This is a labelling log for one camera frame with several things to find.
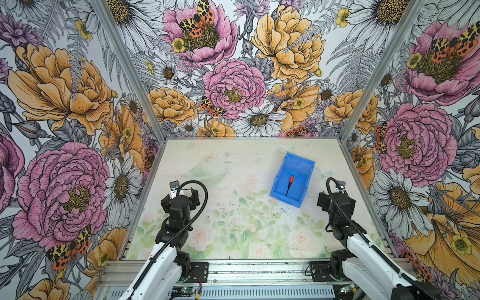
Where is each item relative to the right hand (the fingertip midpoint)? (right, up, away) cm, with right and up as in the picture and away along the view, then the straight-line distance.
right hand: (334, 199), depth 86 cm
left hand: (-68, +2, -3) cm, 68 cm away
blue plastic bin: (-9, +13, +19) cm, 24 cm away
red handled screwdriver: (-16, +6, +15) cm, 23 cm away
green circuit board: (-63, -31, -15) cm, 71 cm away
